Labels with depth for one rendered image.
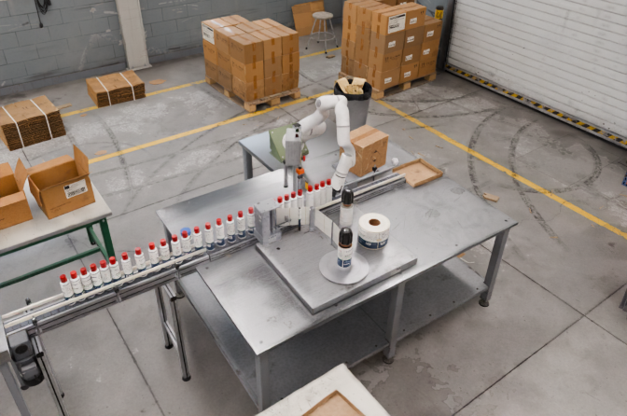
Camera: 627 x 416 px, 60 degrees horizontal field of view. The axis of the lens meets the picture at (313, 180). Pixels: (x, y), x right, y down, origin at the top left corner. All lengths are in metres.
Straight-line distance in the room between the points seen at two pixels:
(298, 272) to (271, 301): 0.25
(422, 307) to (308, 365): 0.98
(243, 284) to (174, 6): 6.06
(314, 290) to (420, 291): 1.24
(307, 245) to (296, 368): 0.80
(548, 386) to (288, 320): 1.94
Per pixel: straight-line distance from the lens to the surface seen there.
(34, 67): 8.47
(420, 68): 7.96
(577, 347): 4.59
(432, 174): 4.45
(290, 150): 3.52
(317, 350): 3.83
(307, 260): 3.45
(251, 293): 3.33
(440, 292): 4.32
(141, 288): 3.48
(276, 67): 7.16
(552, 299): 4.88
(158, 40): 8.85
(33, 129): 6.99
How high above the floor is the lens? 3.19
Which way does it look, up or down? 34 degrees down
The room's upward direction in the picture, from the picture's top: 1 degrees clockwise
